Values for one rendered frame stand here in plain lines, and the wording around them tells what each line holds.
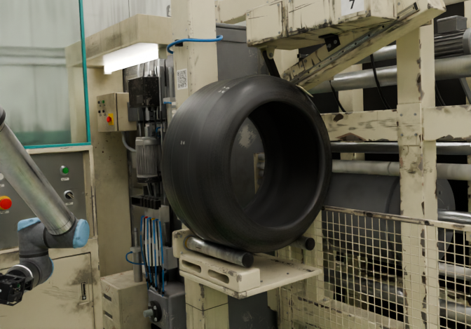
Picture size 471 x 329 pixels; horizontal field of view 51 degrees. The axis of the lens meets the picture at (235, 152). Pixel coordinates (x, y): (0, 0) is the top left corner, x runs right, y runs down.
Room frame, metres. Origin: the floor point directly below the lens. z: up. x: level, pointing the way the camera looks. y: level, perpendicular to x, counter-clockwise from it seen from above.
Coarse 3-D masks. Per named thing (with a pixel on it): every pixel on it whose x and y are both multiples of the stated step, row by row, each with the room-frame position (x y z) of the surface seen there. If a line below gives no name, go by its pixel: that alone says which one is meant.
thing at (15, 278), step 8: (8, 272) 1.47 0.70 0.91; (16, 272) 1.47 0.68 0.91; (24, 272) 1.47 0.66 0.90; (0, 280) 1.38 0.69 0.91; (8, 280) 1.40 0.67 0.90; (16, 280) 1.40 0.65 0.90; (24, 280) 1.41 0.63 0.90; (32, 280) 1.46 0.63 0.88; (0, 288) 1.37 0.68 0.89; (8, 288) 1.37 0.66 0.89; (16, 288) 1.39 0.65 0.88; (24, 288) 1.41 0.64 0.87; (0, 296) 1.37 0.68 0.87; (8, 296) 1.36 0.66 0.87; (16, 296) 1.38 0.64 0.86; (8, 304) 1.36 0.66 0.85
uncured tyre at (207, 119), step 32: (192, 96) 1.66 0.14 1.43; (224, 96) 1.51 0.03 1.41; (256, 96) 1.54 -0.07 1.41; (288, 96) 1.62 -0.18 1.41; (192, 128) 1.50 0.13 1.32; (224, 128) 1.46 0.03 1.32; (288, 128) 1.92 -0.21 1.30; (320, 128) 1.71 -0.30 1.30; (192, 160) 1.46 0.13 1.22; (224, 160) 1.45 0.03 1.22; (288, 160) 1.96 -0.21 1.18; (320, 160) 1.73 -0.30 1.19; (192, 192) 1.47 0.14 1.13; (224, 192) 1.45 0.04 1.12; (288, 192) 1.92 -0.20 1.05; (320, 192) 1.70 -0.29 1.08; (192, 224) 1.59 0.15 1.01; (224, 224) 1.48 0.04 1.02; (256, 224) 1.52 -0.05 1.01; (288, 224) 1.62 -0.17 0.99
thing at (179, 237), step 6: (174, 234) 1.76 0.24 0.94; (180, 234) 1.76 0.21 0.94; (186, 234) 1.78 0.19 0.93; (192, 234) 1.79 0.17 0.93; (174, 240) 1.76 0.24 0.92; (180, 240) 1.76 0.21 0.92; (174, 246) 1.76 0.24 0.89; (180, 246) 1.76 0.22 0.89; (174, 252) 1.76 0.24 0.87; (180, 252) 1.76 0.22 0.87; (186, 252) 1.78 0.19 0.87
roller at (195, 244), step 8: (192, 240) 1.75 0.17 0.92; (200, 240) 1.72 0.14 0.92; (192, 248) 1.74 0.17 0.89; (200, 248) 1.69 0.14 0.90; (208, 248) 1.65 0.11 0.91; (216, 248) 1.62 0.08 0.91; (224, 248) 1.60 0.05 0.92; (232, 248) 1.58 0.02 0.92; (216, 256) 1.62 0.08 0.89; (224, 256) 1.58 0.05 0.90; (232, 256) 1.55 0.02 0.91; (240, 256) 1.52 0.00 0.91; (248, 256) 1.51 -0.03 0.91; (240, 264) 1.52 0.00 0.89; (248, 264) 1.51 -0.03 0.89
